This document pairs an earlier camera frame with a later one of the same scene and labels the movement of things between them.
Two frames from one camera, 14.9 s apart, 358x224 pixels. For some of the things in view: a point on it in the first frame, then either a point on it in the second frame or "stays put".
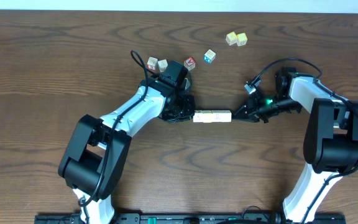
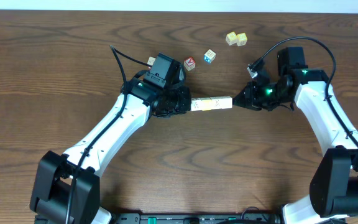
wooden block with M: [226, 116] -> [224, 102]
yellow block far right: [242, 39] stays put
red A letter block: [189, 63] stays put
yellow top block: [207, 116] -> [206, 103]
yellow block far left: [231, 38] stays put
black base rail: [191, 218] stays put
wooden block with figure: [216, 116] -> [217, 102]
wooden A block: [198, 116] -> [198, 104]
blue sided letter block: [209, 56] stays put
